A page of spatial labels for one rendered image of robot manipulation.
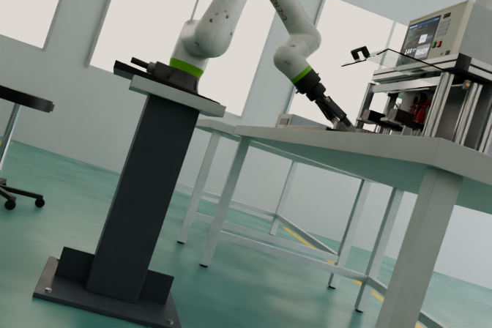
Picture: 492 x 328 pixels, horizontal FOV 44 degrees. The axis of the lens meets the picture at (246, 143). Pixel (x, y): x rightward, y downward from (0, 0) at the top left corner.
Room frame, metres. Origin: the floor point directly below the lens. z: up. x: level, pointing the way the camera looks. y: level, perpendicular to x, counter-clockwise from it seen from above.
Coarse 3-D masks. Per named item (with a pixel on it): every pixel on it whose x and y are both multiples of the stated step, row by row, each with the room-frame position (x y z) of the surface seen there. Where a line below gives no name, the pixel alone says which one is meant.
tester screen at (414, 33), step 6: (438, 18) 2.16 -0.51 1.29; (420, 24) 2.29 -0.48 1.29; (426, 24) 2.24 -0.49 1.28; (432, 24) 2.19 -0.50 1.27; (414, 30) 2.33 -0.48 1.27; (420, 30) 2.27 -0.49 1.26; (426, 30) 2.22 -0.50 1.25; (432, 30) 2.17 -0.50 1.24; (408, 36) 2.37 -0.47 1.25; (414, 36) 2.31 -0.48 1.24; (420, 36) 2.26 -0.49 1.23; (408, 42) 2.35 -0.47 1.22; (414, 42) 2.29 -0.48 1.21; (426, 42) 2.19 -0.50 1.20; (408, 48) 2.33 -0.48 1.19; (414, 48) 2.27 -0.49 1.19; (408, 54) 2.31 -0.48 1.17; (414, 54) 2.25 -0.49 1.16
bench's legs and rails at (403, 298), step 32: (224, 192) 3.14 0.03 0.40; (448, 192) 1.09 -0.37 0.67; (384, 224) 3.30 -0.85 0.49; (416, 224) 1.11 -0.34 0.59; (288, 256) 3.22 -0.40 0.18; (416, 256) 1.09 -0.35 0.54; (384, 288) 3.08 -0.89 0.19; (416, 288) 1.09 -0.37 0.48; (384, 320) 1.11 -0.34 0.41; (416, 320) 1.10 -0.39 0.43
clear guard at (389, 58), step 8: (360, 56) 2.08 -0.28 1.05; (368, 56) 1.92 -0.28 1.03; (376, 56) 2.03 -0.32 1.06; (384, 56) 1.99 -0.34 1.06; (392, 56) 1.95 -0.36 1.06; (400, 56) 1.92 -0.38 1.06; (408, 56) 1.89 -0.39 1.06; (344, 64) 2.07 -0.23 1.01; (384, 64) 2.11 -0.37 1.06; (392, 64) 2.07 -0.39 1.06; (400, 64) 2.03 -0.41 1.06; (408, 64) 1.99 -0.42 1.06; (416, 64) 1.96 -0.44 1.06; (424, 64) 1.92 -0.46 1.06; (408, 72) 2.11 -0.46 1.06; (416, 72) 2.07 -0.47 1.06; (424, 72) 2.03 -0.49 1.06; (432, 72) 1.99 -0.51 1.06; (440, 72) 1.96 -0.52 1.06
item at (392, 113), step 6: (396, 108) 2.05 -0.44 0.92; (390, 114) 2.08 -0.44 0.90; (396, 114) 2.03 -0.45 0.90; (402, 114) 2.04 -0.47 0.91; (408, 114) 2.04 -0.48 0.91; (384, 120) 2.05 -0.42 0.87; (390, 120) 2.03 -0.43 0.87; (396, 120) 2.03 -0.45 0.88; (402, 120) 2.04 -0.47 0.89; (408, 120) 2.04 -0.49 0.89; (408, 126) 2.08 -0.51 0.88; (414, 126) 2.04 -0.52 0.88; (420, 126) 2.05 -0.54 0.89; (414, 132) 2.08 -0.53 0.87
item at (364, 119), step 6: (366, 114) 2.30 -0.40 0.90; (372, 114) 2.27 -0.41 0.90; (378, 114) 2.28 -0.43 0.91; (384, 114) 2.28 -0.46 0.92; (360, 120) 2.28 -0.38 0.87; (366, 120) 2.27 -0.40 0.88; (372, 120) 2.27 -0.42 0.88; (378, 120) 2.28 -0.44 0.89; (384, 126) 2.30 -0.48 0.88; (390, 126) 2.29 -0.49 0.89; (396, 126) 2.29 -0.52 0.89; (384, 132) 2.34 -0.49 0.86
